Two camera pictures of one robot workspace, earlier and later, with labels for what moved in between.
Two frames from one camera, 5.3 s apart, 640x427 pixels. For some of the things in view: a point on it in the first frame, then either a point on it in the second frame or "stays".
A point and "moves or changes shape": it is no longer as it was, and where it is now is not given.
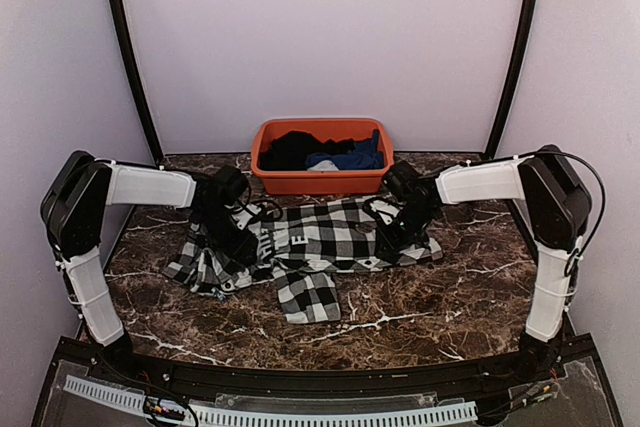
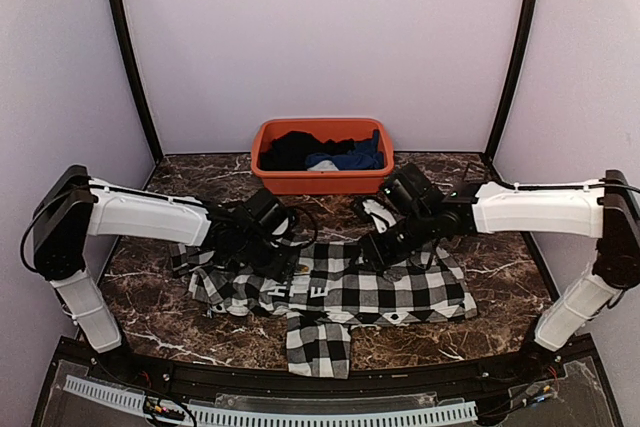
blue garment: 365,156 stays
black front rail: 293,382 stays
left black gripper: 238,248 → 282,266
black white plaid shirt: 301,245 moves or changes shape
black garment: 288,151 stays
